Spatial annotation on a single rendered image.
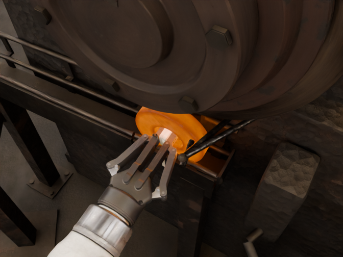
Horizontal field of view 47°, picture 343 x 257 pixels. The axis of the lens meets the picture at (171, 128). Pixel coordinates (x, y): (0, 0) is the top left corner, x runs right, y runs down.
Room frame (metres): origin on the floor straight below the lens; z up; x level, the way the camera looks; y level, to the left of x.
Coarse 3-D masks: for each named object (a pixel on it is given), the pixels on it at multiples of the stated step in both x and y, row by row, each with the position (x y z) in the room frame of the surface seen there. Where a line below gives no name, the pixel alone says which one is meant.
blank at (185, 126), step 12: (144, 108) 0.45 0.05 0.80; (144, 120) 0.44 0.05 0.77; (156, 120) 0.43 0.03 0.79; (168, 120) 0.41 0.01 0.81; (180, 120) 0.41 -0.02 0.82; (192, 120) 0.41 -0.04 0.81; (144, 132) 0.44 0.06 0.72; (180, 132) 0.40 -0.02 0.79; (192, 132) 0.39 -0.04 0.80; (204, 132) 0.40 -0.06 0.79; (180, 144) 0.42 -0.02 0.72; (192, 156) 0.39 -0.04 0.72
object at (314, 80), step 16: (336, 0) 0.31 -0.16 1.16; (336, 16) 0.30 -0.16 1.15; (336, 32) 0.30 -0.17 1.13; (336, 48) 0.30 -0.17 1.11; (320, 64) 0.30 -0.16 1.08; (336, 64) 0.29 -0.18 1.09; (304, 80) 0.31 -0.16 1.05; (320, 80) 0.30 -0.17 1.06; (336, 80) 0.29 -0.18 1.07; (288, 96) 0.31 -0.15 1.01; (304, 96) 0.30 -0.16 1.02; (208, 112) 0.36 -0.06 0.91; (224, 112) 0.35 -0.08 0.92; (240, 112) 0.34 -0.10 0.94; (256, 112) 0.33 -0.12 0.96; (272, 112) 0.32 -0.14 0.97
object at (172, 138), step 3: (171, 135) 0.41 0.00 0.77; (174, 135) 0.41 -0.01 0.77; (168, 138) 0.40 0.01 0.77; (171, 138) 0.40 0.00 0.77; (174, 138) 0.40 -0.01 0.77; (177, 138) 0.41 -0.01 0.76; (171, 141) 0.39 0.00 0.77; (174, 141) 0.40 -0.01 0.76; (171, 144) 0.39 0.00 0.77; (171, 147) 0.38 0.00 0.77; (168, 150) 0.37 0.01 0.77; (168, 153) 0.38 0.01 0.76
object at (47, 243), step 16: (0, 112) 0.57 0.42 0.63; (0, 128) 0.53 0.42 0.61; (0, 192) 0.47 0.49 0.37; (0, 208) 0.43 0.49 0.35; (16, 208) 0.48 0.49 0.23; (0, 224) 0.43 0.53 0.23; (16, 224) 0.43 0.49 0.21; (32, 224) 0.49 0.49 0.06; (48, 224) 0.51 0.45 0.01; (0, 240) 0.45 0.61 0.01; (16, 240) 0.43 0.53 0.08; (32, 240) 0.44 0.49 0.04; (48, 240) 0.45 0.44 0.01; (0, 256) 0.39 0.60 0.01; (16, 256) 0.39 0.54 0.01; (32, 256) 0.39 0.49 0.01
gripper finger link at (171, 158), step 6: (174, 150) 0.37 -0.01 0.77; (168, 156) 0.36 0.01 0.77; (174, 156) 0.36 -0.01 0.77; (168, 162) 0.35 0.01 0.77; (174, 162) 0.36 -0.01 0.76; (168, 168) 0.34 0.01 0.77; (162, 174) 0.32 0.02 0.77; (168, 174) 0.32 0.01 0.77; (162, 180) 0.31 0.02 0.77; (168, 180) 0.32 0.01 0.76; (162, 186) 0.30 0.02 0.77; (162, 192) 0.29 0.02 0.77
